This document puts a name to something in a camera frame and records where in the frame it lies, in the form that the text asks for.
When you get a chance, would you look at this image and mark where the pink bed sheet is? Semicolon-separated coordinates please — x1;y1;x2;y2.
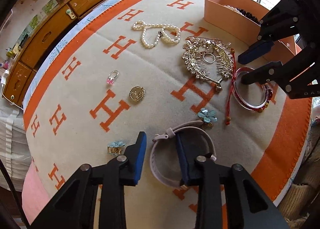
22;162;50;224

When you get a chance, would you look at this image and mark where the wooden desk with drawers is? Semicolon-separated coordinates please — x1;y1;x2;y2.
2;0;104;106

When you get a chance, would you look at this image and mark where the long white pearl necklace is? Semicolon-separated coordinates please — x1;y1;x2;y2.
131;20;182;50

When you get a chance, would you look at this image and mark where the round gold brooch button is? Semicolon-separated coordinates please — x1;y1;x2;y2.
129;86;145;102

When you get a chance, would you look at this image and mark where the gold rhinestone hair comb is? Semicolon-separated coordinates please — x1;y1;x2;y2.
182;36;235;92

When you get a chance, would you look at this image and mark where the orange beige H-pattern blanket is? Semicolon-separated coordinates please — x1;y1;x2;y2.
24;0;312;228

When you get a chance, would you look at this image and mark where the red pink bangle bracelet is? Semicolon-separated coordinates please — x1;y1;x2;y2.
224;48;275;127

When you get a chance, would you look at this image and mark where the blue flower hair clip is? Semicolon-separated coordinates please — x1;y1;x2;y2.
107;141;126;156

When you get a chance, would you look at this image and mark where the light blue printed bedsheet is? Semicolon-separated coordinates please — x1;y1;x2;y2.
23;0;123;112

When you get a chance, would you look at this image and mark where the blue gold flower clip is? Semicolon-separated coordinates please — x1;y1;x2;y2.
197;107;217;129

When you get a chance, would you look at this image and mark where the pink plastic storage tray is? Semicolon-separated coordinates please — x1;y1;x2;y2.
204;0;302;64

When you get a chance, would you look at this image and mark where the black bead bracelet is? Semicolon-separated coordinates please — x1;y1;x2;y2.
236;7;261;25

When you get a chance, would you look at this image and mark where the silver ring pink stone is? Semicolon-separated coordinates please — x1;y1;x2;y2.
106;70;119;85

